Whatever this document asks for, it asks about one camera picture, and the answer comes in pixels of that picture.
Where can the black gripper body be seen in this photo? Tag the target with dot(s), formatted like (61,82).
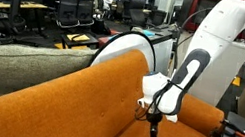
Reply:
(155,119)

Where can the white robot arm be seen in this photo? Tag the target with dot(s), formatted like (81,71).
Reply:
(216,34)

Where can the white counter black top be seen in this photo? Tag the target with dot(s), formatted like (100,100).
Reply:
(163,55)

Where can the orange fabric sofa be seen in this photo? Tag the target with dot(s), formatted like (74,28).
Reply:
(88,106)

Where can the white cabinet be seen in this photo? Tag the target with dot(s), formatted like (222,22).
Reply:
(226,73)

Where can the blue flat item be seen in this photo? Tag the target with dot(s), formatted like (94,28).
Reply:
(148,33)

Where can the low black office chair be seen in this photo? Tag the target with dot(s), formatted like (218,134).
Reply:
(158,17)

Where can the small black side table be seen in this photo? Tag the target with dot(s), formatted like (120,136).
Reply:
(79,44)

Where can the black padded office chair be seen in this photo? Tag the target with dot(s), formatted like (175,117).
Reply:
(138,13)

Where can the yellow notepad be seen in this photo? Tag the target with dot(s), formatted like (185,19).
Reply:
(78,37)

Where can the red microwave oven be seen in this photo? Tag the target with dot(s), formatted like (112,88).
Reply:
(195,10)

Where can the seated person white shirt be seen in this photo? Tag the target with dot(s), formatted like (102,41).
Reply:
(106,1)

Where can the black mesh office chair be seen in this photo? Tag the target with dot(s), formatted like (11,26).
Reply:
(86,10)
(67,9)

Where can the grey fabric cushion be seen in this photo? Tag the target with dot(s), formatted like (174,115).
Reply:
(21,64)

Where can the black tall-back office chair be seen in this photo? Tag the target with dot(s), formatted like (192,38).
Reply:
(15,5)

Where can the wooden office desk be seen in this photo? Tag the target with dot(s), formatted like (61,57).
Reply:
(5,4)

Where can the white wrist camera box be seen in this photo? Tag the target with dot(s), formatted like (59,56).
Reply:
(171,118)

